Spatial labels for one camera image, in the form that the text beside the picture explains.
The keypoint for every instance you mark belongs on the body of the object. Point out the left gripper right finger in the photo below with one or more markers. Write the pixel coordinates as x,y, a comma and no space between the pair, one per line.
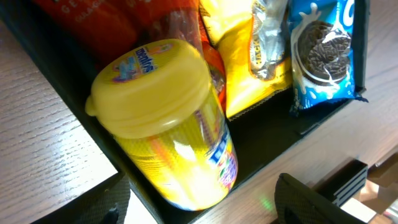
298,204

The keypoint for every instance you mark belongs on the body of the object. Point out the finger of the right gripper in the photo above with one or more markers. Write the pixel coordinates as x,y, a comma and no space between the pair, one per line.
344,184

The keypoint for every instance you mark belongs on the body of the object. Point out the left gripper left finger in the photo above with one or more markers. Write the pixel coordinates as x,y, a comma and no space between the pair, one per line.
106,203

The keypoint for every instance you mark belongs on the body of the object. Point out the yellow Mentos gum bottle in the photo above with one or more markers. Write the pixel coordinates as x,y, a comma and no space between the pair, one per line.
159,104

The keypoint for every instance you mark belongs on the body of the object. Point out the blue Oreo cookie pack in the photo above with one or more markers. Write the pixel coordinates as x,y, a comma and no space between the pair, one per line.
321,37

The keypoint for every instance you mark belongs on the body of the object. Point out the yellow Hacks candy bag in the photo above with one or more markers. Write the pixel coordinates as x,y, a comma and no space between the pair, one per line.
253,41

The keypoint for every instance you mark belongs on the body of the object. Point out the red candy bag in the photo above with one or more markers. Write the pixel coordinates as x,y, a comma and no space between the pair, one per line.
109,28

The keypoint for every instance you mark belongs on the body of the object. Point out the black open box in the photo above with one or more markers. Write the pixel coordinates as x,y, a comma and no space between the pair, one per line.
259,135

